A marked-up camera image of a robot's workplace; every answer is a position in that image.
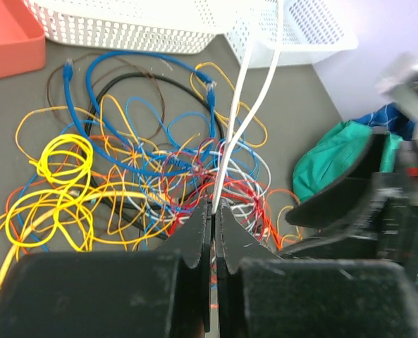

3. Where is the orange yellow thin wire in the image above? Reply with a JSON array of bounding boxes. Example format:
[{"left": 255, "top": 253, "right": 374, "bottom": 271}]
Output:
[{"left": 190, "top": 62, "right": 269, "bottom": 149}]

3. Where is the white rectangular mesh basket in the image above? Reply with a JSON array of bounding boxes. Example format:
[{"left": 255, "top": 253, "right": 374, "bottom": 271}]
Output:
[{"left": 225, "top": 1, "right": 358, "bottom": 68}]

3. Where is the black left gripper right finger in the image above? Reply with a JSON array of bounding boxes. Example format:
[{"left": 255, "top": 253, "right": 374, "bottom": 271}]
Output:
[{"left": 215, "top": 206, "right": 283, "bottom": 337}]

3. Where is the thick yellow ethernet cable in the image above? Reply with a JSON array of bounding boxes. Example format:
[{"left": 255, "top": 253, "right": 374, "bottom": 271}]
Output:
[{"left": 0, "top": 192, "right": 167, "bottom": 303}]

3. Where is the thin blue wire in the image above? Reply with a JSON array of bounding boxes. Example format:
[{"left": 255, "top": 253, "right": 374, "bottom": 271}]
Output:
[{"left": 125, "top": 96, "right": 216, "bottom": 156}]

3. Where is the brown thin wire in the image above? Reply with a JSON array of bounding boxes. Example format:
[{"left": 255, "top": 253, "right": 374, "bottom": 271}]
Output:
[{"left": 47, "top": 52, "right": 166, "bottom": 142}]

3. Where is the orange square box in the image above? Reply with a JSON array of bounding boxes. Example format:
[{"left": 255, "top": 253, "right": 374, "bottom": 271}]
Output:
[{"left": 0, "top": 1, "right": 46, "bottom": 78}]

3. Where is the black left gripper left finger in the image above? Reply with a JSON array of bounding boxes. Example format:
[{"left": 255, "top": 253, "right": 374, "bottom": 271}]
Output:
[{"left": 157, "top": 199, "right": 212, "bottom": 333}]

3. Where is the white thin cable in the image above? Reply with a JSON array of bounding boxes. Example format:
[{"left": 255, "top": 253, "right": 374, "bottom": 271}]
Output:
[{"left": 123, "top": 147, "right": 271, "bottom": 226}]

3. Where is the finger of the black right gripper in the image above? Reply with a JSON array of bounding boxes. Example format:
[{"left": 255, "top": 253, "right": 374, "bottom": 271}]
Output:
[{"left": 285, "top": 134, "right": 386, "bottom": 231}]

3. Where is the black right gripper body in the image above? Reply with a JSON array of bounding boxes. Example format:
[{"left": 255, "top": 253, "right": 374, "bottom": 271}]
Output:
[{"left": 372, "top": 54, "right": 418, "bottom": 282}]

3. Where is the green shirt orange logo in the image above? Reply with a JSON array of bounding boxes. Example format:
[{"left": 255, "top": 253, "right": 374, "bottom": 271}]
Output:
[{"left": 292, "top": 121, "right": 403, "bottom": 202}]

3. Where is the blue plaid cloth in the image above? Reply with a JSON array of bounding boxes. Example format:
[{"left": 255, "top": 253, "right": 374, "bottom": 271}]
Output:
[{"left": 354, "top": 104, "right": 415, "bottom": 141}]

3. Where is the white oval perforated basket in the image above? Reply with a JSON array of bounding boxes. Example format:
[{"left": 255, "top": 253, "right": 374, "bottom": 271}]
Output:
[{"left": 24, "top": 0, "right": 237, "bottom": 54}]

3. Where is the black cable loop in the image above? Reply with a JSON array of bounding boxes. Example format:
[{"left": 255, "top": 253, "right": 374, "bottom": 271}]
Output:
[{"left": 87, "top": 72, "right": 226, "bottom": 198}]

